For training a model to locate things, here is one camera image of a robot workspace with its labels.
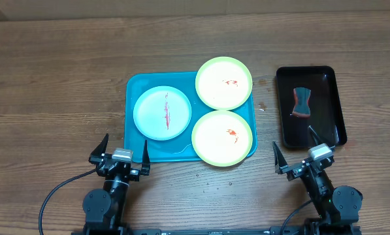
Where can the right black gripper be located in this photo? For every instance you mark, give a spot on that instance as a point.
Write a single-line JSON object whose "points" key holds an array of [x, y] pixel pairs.
{"points": [[294, 170]]}

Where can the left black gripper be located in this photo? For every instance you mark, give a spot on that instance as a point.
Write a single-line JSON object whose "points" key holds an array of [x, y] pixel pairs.
{"points": [[97, 156]]}

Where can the orange and dark sponge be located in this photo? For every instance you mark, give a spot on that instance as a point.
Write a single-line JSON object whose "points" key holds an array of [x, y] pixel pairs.
{"points": [[301, 108]]}

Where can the light blue plate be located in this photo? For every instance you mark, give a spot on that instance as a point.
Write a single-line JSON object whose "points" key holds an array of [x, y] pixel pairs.
{"points": [[162, 113]]}

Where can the yellow-green plate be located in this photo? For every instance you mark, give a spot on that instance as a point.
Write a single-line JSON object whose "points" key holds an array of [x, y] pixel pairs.
{"points": [[222, 138], [223, 83]]}

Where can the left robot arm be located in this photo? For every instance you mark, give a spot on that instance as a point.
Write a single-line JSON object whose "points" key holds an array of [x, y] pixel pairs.
{"points": [[104, 207]]}

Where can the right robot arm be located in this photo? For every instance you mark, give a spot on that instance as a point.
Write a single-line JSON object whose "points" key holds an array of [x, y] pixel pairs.
{"points": [[337, 207]]}

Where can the teal plastic tray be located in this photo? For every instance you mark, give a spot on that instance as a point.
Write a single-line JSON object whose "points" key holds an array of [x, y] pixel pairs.
{"points": [[179, 148]]}

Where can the black rectangular tray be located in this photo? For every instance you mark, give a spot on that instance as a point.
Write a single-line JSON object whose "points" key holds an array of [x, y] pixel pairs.
{"points": [[325, 109]]}

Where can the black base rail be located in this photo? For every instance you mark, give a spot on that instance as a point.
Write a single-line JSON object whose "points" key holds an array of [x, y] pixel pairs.
{"points": [[214, 231]]}

